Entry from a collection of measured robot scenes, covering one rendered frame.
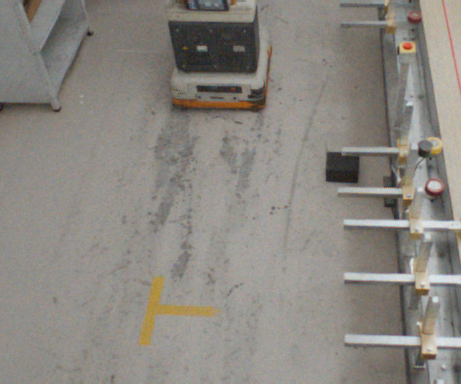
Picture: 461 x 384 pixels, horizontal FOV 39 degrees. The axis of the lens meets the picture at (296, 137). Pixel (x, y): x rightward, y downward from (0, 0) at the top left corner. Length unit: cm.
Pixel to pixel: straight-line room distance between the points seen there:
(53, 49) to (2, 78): 55
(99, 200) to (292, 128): 130
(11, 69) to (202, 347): 224
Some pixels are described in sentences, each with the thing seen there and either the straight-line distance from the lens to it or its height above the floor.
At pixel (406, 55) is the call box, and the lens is 302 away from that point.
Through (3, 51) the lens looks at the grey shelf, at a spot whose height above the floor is 52.
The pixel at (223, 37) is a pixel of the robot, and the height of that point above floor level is 58.
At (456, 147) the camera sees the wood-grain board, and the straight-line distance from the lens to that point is 305.
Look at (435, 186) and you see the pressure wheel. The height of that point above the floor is 91.
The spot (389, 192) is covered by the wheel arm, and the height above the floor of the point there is 86.
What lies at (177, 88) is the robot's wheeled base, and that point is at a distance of 438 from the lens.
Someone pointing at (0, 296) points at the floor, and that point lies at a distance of 392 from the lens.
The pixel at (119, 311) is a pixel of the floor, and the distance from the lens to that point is 365.
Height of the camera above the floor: 306
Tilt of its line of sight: 46 degrees down
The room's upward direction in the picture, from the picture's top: 1 degrees counter-clockwise
